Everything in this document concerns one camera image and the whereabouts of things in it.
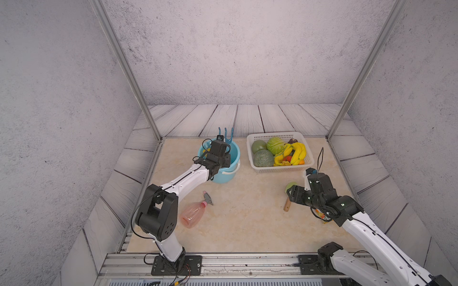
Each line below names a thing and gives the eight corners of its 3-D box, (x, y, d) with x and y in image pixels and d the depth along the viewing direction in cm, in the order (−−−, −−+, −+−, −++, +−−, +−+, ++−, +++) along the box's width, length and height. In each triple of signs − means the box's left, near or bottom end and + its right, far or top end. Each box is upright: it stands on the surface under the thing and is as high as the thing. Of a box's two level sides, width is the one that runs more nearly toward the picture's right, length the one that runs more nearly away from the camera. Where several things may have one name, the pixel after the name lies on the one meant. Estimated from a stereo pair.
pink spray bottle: (179, 222, 87) (175, 216, 82) (204, 196, 96) (202, 189, 91) (190, 232, 84) (187, 226, 78) (214, 204, 93) (213, 197, 88)
